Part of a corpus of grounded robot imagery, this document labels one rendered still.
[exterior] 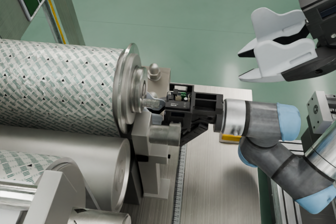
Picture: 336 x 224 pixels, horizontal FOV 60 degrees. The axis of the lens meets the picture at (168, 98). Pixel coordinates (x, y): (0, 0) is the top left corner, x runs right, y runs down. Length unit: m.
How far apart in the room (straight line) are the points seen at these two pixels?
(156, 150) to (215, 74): 1.70
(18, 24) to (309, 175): 0.73
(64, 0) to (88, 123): 1.01
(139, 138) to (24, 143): 0.17
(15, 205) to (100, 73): 0.27
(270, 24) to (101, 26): 2.32
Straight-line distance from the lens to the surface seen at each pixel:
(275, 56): 0.34
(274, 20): 0.38
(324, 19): 0.32
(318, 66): 0.34
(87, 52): 0.46
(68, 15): 1.48
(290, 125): 0.62
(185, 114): 0.56
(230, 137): 0.82
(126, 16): 2.72
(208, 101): 0.58
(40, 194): 0.19
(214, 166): 0.80
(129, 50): 0.44
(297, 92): 2.27
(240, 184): 0.79
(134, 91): 0.44
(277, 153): 0.68
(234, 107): 0.59
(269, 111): 0.61
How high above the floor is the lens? 1.62
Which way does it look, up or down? 53 degrees down
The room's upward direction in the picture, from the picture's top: straight up
